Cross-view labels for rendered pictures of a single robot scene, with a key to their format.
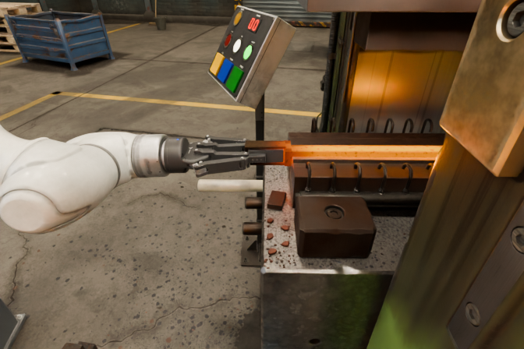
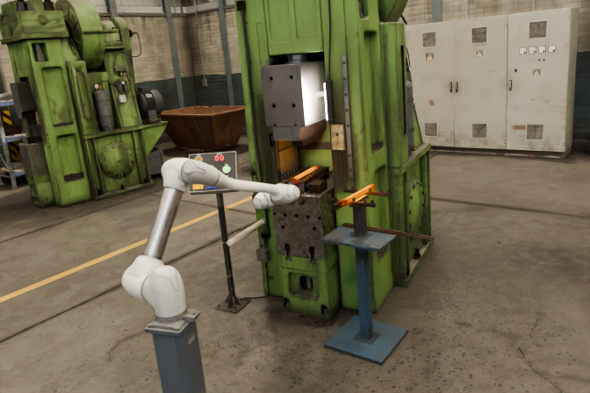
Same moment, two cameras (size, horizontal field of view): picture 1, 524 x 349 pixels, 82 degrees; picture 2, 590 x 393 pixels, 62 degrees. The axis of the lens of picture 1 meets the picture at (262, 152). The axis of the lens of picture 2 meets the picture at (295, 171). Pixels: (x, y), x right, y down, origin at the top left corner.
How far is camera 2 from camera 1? 2.99 m
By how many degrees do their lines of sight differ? 59
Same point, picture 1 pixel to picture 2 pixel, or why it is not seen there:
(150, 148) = not seen: hidden behind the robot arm
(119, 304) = (216, 362)
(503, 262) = (349, 160)
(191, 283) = (229, 332)
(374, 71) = (282, 156)
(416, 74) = (289, 154)
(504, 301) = (352, 163)
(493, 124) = (341, 145)
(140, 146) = not seen: hidden behind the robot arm
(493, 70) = (337, 139)
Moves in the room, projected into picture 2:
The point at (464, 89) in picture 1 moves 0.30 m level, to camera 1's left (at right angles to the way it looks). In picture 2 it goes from (334, 143) to (315, 153)
